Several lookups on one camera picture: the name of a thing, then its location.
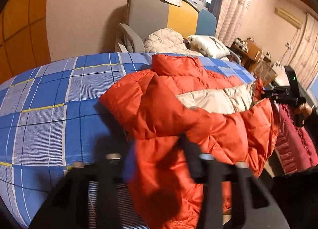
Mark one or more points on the beige curtain right of window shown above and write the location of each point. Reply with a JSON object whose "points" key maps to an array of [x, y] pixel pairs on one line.
{"points": [[230, 19]]}

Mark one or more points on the grey yellow blue headboard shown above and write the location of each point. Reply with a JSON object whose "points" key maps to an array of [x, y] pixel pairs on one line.
{"points": [[143, 17]]}

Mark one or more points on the cream quilted jacket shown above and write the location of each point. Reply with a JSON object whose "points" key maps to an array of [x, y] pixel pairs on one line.
{"points": [[168, 40]]}

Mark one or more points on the dark sleeved right forearm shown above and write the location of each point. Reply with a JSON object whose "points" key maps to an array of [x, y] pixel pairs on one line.
{"points": [[311, 123]]}

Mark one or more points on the blue plaid bed sheet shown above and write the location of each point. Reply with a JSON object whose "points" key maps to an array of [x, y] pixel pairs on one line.
{"points": [[51, 117]]}

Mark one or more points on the orange wooden wardrobe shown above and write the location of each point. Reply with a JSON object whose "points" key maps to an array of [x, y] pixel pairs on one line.
{"points": [[24, 40]]}

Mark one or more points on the white patterned pillow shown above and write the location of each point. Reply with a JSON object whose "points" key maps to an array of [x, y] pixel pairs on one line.
{"points": [[208, 46]]}

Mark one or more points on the wall air conditioner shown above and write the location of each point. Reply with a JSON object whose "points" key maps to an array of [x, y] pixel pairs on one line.
{"points": [[288, 17]]}

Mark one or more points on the wooden bedside cabinet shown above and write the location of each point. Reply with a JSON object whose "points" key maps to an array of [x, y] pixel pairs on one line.
{"points": [[249, 52]]}

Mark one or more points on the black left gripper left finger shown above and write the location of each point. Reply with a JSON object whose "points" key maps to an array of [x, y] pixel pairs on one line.
{"points": [[67, 204]]}

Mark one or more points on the person's right hand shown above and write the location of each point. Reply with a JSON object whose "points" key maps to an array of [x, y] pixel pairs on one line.
{"points": [[304, 109]]}

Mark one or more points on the wicker chair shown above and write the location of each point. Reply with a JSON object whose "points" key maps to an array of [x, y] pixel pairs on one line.
{"points": [[263, 71]]}

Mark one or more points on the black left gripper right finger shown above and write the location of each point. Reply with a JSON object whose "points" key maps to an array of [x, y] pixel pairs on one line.
{"points": [[252, 205]]}

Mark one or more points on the orange puffer jacket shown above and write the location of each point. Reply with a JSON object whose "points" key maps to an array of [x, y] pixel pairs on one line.
{"points": [[163, 97]]}

